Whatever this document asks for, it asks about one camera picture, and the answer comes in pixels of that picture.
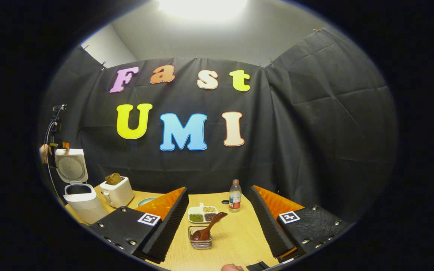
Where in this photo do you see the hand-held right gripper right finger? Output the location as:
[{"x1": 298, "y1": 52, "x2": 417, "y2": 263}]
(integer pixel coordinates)
[{"x1": 247, "y1": 185, "x2": 349, "y2": 263}]

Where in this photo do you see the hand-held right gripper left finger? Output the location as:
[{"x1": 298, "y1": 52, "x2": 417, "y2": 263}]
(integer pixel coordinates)
[{"x1": 89, "y1": 187, "x2": 189, "y2": 264}]

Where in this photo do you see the white divided rice dish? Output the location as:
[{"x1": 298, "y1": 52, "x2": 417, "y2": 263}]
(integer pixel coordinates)
[{"x1": 188, "y1": 203, "x2": 218, "y2": 224}]

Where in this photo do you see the brown wooden spoon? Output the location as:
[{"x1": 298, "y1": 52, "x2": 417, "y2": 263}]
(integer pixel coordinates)
[{"x1": 191, "y1": 212, "x2": 228, "y2": 242}]

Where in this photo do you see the metal wire chopstick holder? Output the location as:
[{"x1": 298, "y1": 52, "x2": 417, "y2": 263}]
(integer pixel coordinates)
[{"x1": 188, "y1": 225, "x2": 213, "y2": 250}]

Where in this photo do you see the white rice cooker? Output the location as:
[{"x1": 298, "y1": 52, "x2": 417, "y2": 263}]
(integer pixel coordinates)
[{"x1": 54, "y1": 149, "x2": 108, "y2": 225}]

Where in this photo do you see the clear plastic water bottle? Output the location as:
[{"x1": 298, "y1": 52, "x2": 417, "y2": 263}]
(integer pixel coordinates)
[{"x1": 229, "y1": 179, "x2": 242, "y2": 213}]

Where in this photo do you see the white toaster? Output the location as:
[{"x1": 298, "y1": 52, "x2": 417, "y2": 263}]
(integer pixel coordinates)
[{"x1": 99, "y1": 176, "x2": 134, "y2": 209}]

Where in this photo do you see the black backdrop cloth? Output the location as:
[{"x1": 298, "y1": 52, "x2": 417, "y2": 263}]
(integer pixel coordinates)
[{"x1": 38, "y1": 26, "x2": 398, "y2": 226}]

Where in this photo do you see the large ceiling light panel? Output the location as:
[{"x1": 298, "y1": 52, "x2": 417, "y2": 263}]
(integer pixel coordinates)
[{"x1": 159, "y1": 0, "x2": 248, "y2": 21}]

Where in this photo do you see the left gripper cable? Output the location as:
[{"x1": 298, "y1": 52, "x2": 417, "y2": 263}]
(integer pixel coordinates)
[{"x1": 44, "y1": 107, "x2": 66, "y2": 196}]

